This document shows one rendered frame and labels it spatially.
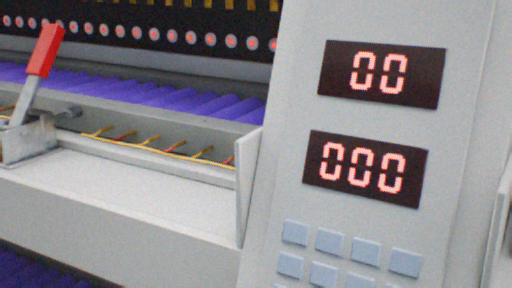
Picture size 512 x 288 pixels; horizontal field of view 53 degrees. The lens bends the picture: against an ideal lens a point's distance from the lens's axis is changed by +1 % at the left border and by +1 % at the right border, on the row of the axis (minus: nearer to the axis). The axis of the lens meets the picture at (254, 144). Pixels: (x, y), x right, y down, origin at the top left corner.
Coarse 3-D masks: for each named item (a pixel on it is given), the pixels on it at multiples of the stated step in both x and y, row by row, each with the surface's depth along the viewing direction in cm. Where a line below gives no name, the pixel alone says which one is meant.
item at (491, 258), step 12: (504, 168) 18; (504, 180) 17; (504, 192) 16; (504, 204) 16; (492, 216) 16; (504, 216) 18; (492, 228) 17; (504, 228) 21; (492, 240) 17; (504, 240) 23; (492, 252) 17; (504, 252) 22; (492, 264) 17; (504, 264) 21; (492, 276) 17; (504, 276) 20
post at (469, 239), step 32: (288, 0) 22; (288, 32) 22; (288, 64) 21; (288, 96) 21; (480, 96) 18; (480, 128) 18; (480, 160) 18; (256, 192) 22; (480, 192) 18; (256, 224) 22; (480, 224) 18; (256, 256) 22; (448, 256) 18; (480, 256) 18
